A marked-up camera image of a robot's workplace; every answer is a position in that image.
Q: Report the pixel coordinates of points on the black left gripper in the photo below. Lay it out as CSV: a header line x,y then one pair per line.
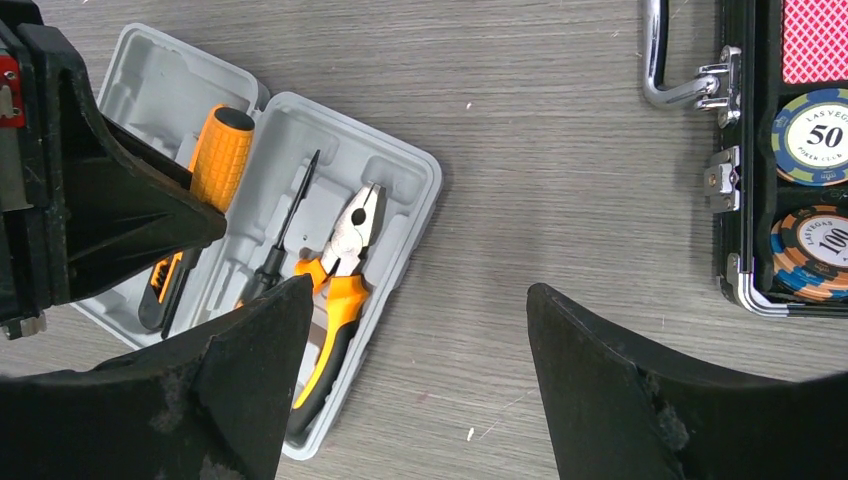
x,y
85,204

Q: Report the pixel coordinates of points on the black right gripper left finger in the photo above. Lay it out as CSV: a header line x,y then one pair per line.
x,y
210,403

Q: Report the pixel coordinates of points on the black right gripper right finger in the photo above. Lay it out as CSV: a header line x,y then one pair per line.
x,y
619,405

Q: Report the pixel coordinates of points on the orange utility knife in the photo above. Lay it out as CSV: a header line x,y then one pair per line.
x,y
158,300

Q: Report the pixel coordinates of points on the orange phillips screwdriver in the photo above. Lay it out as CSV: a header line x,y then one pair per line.
x,y
219,162

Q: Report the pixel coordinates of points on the small orange screwdriver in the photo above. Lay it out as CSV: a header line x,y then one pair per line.
x,y
267,275

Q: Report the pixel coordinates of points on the orange black pliers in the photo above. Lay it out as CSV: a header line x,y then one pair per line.
x,y
337,272

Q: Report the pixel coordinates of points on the grey plastic tool case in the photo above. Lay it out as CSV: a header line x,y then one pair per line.
x,y
307,162

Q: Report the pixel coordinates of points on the black aluminium poker chip case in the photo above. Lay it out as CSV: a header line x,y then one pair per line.
x,y
777,181

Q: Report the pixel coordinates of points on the red playing card deck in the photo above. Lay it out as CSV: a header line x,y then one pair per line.
x,y
814,41

